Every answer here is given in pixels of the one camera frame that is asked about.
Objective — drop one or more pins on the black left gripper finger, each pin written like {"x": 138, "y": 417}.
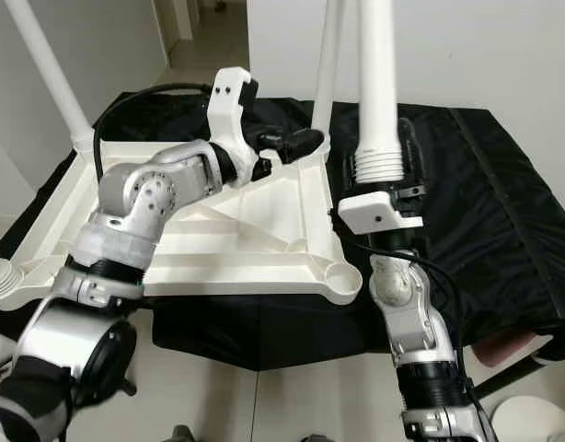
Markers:
{"x": 301, "y": 141}

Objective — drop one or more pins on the white round stool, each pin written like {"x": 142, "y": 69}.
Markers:
{"x": 540, "y": 419}

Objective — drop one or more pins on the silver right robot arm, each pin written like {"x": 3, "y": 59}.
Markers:
{"x": 402, "y": 304}

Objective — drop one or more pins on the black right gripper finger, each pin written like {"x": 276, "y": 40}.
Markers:
{"x": 412, "y": 152}

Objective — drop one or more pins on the pink table corner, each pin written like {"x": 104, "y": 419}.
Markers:
{"x": 513, "y": 348}

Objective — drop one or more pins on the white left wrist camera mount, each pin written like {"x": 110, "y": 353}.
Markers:
{"x": 232, "y": 101}

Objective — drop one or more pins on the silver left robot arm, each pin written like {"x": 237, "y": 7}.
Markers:
{"x": 144, "y": 198}

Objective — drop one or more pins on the black table frame leg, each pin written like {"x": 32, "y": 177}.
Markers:
{"x": 508, "y": 378}

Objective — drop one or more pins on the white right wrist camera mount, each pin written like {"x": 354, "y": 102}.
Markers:
{"x": 379, "y": 214}

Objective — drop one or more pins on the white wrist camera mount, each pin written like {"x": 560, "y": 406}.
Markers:
{"x": 379, "y": 214}
{"x": 232, "y": 101}

